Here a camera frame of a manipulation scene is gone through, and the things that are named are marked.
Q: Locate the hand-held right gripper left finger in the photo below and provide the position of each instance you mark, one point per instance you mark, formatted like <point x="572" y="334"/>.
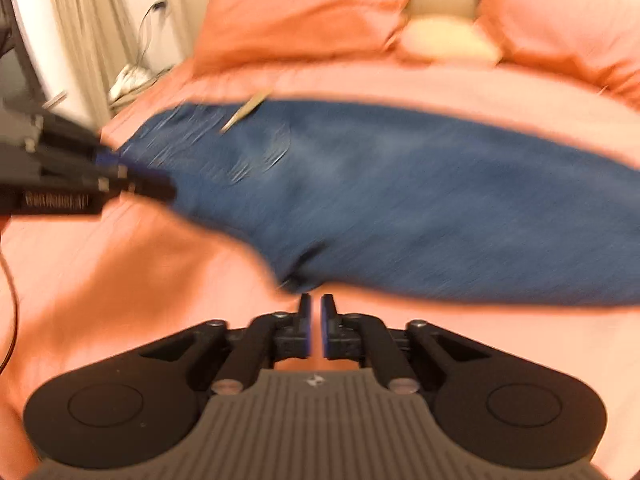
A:
<point x="306" y="327"/>

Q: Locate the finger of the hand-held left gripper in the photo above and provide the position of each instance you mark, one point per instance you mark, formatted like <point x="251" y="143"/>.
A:
<point x="150" y="187"/>
<point x="109" y="161"/>

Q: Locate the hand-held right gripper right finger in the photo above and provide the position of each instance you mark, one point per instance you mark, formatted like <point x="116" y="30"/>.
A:
<point x="327" y="327"/>

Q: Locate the blue denim pants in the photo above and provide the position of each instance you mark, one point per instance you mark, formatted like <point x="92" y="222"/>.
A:
<point x="400" y="200"/>

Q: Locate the white crumpled cloth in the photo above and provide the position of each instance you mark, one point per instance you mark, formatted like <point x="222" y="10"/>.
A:
<point x="129" y="79"/>

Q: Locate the bed with orange sheet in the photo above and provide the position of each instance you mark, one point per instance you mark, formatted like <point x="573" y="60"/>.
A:
<point x="125" y="270"/>

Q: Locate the beige nightstand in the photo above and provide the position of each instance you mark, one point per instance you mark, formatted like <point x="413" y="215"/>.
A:
<point x="150" y="85"/>

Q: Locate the tan tag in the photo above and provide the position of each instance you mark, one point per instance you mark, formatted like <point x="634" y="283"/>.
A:
<point x="245" y="110"/>

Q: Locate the beige curtain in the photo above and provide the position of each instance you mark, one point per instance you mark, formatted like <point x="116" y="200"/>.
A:
<point x="90" y="25"/>

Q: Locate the orange pillow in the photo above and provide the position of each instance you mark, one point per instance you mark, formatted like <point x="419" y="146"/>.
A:
<point x="300" y="15"/>
<point x="565" y="15"/>

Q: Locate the yellow cushion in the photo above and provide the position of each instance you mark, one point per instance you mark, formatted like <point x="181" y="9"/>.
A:
<point x="445" y="40"/>

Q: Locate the black wall charger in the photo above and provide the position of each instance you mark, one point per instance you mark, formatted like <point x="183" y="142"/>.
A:
<point x="158" y="6"/>

